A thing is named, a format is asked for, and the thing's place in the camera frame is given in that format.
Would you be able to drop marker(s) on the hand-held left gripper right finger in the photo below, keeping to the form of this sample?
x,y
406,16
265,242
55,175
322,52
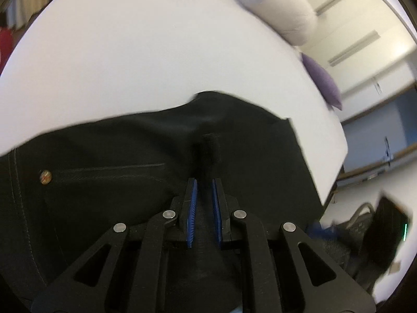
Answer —
x,y
216,215

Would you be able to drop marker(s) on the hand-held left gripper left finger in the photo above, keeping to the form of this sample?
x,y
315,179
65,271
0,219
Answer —
x,y
192,215

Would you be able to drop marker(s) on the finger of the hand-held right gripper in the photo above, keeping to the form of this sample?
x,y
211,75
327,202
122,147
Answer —
x,y
327,231

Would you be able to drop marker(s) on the black pants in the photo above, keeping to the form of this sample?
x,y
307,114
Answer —
x,y
114,156

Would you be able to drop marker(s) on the black bag on floor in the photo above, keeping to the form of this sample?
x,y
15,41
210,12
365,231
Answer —
x,y
352,244

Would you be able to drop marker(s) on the purple cushion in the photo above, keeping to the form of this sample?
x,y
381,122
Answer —
x,y
325,81

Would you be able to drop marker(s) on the bed with white sheet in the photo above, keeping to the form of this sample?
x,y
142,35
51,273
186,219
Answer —
x,y
146,45

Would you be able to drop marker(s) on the white wardrobe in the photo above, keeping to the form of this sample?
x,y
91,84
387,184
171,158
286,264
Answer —
x,y
365,32

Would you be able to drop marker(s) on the red bag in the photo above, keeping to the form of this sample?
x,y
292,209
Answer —
x,y
6,47

